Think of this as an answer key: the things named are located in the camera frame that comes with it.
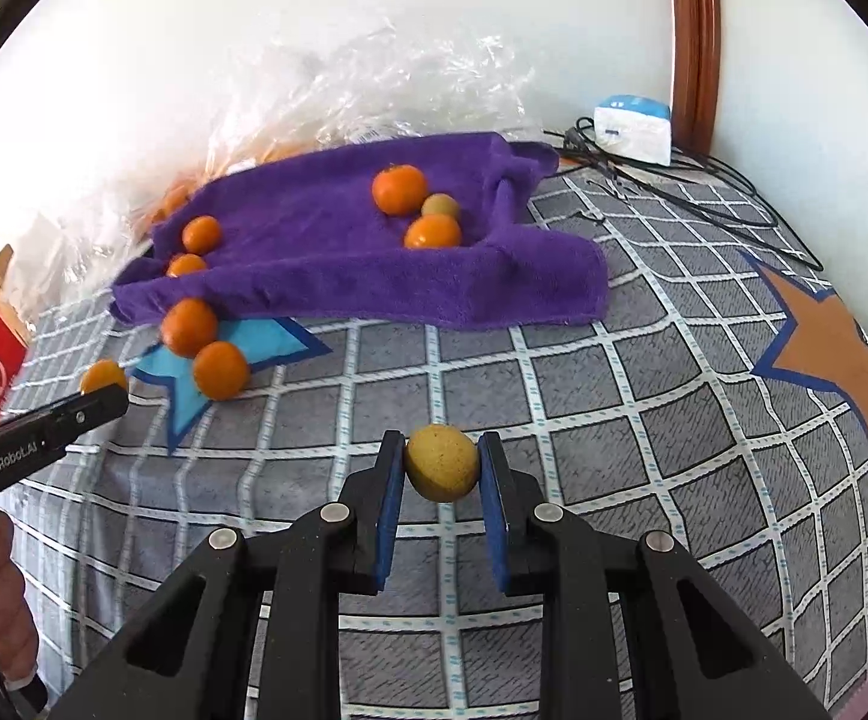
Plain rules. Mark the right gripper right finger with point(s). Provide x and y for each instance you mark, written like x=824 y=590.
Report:
x=692 y=652

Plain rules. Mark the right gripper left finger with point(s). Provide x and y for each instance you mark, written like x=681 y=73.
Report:
x=252 y=613

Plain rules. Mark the small tangerine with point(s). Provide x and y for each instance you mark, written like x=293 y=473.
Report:
x=185 y=264
x=101 y=374
x=202 y=235

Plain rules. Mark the yellow-green small fruit front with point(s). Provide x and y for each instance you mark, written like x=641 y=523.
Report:
x=442 y=463

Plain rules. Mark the yellow-green small fruit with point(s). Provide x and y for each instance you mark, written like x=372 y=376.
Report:
x=442 y=463
x=441 y=204

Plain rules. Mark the yellow-green small fruit back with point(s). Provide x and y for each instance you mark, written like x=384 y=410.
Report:
x=441 y=204

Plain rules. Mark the left hand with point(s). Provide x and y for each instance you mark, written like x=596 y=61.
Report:
x=18 y=634

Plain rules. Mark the grey checkered tablecloth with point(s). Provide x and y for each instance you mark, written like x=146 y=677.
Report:
x=723 y=399

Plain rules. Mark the purple towel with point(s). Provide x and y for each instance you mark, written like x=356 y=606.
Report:
x=303 y=238

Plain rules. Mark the clear plastic bag right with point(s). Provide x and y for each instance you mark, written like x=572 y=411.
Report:
x=105 y=171

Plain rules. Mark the white blue charger box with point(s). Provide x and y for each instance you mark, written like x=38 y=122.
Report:
x=635 y=128

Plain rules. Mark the brown wooden door frame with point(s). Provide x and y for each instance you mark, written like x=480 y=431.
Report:
x=696 y=73

